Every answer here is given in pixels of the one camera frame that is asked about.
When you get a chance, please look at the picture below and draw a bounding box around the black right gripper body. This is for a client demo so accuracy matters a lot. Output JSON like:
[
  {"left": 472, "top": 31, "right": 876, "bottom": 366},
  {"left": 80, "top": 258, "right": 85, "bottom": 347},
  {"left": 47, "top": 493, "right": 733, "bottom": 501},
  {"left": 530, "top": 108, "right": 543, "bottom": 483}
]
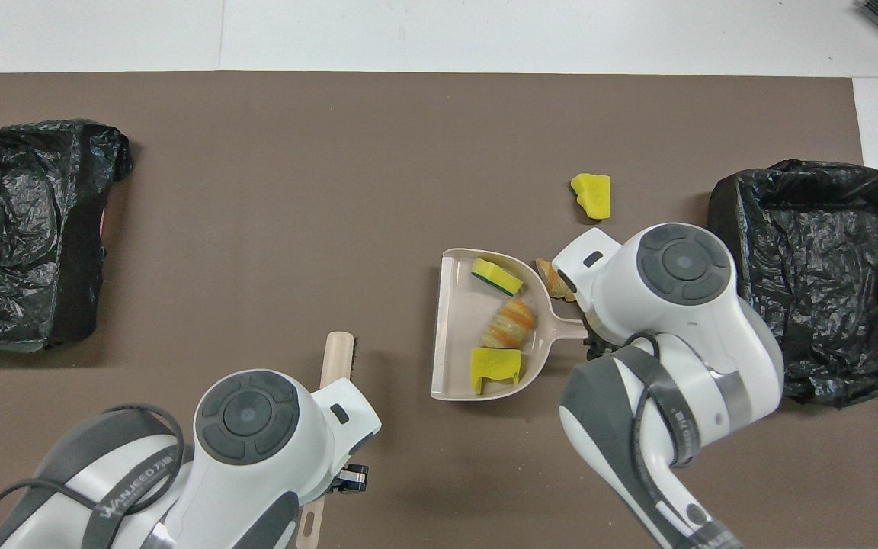
[{"left": 583, "top": 334, "right": 624, "bottom": 364}]

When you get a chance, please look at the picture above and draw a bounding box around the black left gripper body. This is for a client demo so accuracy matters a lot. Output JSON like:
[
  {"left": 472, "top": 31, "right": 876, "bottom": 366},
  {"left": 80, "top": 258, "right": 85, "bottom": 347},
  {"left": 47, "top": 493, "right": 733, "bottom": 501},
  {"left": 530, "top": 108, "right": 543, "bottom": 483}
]
[{"left": 332, "top": 463, "right": 370, "bottom": 495}]

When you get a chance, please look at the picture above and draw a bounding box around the orange striped bread piece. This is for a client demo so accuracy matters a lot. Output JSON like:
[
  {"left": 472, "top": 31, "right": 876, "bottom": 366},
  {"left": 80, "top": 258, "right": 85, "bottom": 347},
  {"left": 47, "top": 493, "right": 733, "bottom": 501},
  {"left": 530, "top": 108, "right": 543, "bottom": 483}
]
[{"left": 536, "top": 259, "right": 577, "bottom": 302}]

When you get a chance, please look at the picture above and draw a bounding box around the tan bread chunk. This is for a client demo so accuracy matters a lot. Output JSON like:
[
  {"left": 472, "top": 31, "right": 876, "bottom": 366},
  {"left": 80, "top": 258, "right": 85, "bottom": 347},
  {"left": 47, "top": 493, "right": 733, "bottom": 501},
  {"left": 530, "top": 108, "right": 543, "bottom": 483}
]
[{"left": 479, "top": 299, "right": 537, "bottom": 350}]

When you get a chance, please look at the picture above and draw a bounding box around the yellow notched sponge piece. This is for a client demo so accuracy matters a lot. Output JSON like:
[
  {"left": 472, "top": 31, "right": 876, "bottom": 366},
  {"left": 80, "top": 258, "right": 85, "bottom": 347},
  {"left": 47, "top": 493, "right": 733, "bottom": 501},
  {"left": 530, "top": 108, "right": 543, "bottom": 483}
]
[{"left": 472, "top": 347, "right": 522, "bottom": 396}]

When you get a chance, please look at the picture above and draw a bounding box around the beige hand brush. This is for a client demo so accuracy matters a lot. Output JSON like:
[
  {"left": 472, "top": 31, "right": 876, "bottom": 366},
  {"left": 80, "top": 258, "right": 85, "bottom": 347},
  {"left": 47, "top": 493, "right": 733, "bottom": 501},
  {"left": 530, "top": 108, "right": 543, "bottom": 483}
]
[{"left": 296, "top": 331, "right": 358, "bottom": 549}]

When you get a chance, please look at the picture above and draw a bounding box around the small curved yellow sponge piece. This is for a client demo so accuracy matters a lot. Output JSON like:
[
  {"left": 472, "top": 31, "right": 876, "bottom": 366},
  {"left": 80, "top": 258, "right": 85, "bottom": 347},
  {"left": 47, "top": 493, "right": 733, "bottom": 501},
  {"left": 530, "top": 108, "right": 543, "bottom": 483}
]
[{"left": 471, "top": 257, "right": 524, "bottom": 297}]

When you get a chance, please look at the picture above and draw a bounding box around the beige plastic dustpan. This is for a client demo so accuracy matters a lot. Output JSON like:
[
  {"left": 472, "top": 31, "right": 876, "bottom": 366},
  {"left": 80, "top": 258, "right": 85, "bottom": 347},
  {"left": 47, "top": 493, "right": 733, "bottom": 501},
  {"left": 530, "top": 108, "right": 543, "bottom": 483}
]
[{"left": 431, "top": 248, "right": 588, "bottom": 402}]

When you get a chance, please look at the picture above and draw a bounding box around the black bag lined bin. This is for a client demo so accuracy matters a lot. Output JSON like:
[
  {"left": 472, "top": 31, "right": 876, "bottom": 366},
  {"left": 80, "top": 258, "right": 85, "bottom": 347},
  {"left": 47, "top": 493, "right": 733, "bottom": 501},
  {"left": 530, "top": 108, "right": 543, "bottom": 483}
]
[
  {"left": 0, "top": 119, "right": 135, "bottom": 353},
  {"left": 706, "top": 159, "right": 878, "bottom": 410}
]

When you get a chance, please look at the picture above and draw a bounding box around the yellow wedge sponge piece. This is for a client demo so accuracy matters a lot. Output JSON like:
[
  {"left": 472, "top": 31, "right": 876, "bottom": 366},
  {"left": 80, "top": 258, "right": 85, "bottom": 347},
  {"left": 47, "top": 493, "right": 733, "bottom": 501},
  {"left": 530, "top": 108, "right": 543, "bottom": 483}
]
[{"left": 570, "top": 173, "right": 612, "bottom": 220}]

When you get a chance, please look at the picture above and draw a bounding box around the brown table mat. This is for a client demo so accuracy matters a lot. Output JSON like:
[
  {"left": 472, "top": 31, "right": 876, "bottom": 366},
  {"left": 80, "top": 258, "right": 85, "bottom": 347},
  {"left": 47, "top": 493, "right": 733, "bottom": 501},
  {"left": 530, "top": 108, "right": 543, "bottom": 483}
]
[{"left": 0, "top": 72, "right": 878, "bottom": 549}]

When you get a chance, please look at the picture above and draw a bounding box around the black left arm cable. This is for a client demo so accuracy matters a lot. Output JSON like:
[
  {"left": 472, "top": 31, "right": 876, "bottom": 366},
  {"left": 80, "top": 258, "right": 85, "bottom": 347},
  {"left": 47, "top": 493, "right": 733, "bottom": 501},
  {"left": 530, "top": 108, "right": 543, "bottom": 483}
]
[{"left": 0, "top": 404, "right": 184, "bottom": 549}]

